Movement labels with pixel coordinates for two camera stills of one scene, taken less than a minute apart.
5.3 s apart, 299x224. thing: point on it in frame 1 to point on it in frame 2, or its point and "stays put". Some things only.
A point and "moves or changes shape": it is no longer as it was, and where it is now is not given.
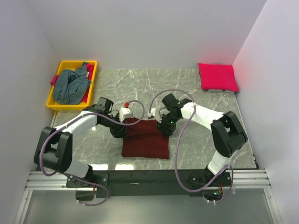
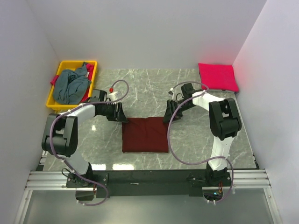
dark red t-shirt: (145, 139) moves or changes shape
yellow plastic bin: (65, 65) stays put
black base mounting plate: (113, 183) stays put
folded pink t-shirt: (218, 77) stays put
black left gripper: (119, 131) to (118, 116)
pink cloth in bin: (90, 70) stays put
